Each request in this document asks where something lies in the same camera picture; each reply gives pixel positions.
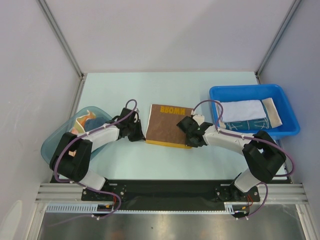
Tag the left aluminium frame post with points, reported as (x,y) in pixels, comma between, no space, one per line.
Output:
(49,16)

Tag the orange brown towel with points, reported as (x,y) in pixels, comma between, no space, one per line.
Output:
(162,126)

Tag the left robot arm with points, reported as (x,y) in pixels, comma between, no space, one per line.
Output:
(71,159)

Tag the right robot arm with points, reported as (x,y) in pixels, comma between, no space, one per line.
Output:
(262,155)

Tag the peach orange patterned towel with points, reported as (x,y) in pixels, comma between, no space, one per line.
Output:
(79,123)

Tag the white cable duct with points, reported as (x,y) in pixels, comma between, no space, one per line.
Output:
(100,209)

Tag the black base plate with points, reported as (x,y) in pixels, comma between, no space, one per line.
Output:
(173,192)

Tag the aluminium frame post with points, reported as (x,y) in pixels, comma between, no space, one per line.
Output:
(49,16)
(278,36)

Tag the right aluminium frame post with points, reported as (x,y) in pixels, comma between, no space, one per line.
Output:
(278,36)

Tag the blue plastic bin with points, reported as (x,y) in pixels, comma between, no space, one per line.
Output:
(290,126)

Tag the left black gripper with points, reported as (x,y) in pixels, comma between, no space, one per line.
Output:
(139,136)

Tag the lavender white cloth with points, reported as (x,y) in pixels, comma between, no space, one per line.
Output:
(239,111)

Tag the Doraemon teal beige towel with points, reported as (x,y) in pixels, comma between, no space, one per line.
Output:
(271,121)

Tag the aluminium front rail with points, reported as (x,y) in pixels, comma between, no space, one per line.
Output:
(285,194)

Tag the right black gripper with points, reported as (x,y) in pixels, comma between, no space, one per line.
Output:
(189,136)

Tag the teal translucent basket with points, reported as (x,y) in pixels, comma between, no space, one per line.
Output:
(50,144)

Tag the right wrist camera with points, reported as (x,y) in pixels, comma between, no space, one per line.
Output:
(198,118)

